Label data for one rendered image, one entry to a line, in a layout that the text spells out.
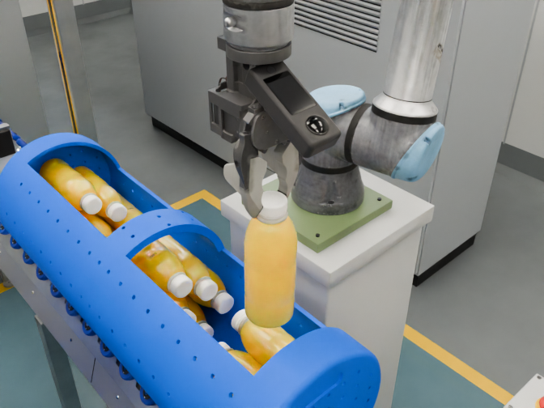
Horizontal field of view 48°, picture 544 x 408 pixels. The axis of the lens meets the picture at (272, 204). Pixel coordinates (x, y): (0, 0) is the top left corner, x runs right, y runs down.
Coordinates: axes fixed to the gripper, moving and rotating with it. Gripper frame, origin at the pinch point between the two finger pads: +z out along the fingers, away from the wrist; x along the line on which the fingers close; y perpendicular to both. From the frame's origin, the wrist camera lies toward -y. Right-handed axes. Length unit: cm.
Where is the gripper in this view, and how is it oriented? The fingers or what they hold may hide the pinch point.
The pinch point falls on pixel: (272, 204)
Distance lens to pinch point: 76.2
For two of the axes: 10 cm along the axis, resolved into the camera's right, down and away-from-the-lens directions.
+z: 0.0, 8.3, 5.5
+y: -6.6, -4.1, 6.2
